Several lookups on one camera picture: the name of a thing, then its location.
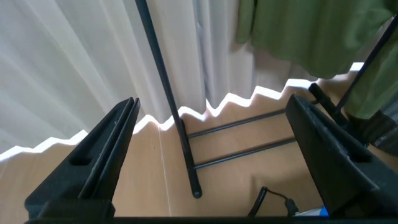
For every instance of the green long-sleeved shirt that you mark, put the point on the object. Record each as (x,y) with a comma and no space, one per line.
(311,31)

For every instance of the black clothes rack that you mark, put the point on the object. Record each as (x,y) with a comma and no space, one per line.
(156,46)

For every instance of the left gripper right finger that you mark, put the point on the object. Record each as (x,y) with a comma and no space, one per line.
(342,161)

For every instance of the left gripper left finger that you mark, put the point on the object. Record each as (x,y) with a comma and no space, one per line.
(87,174)

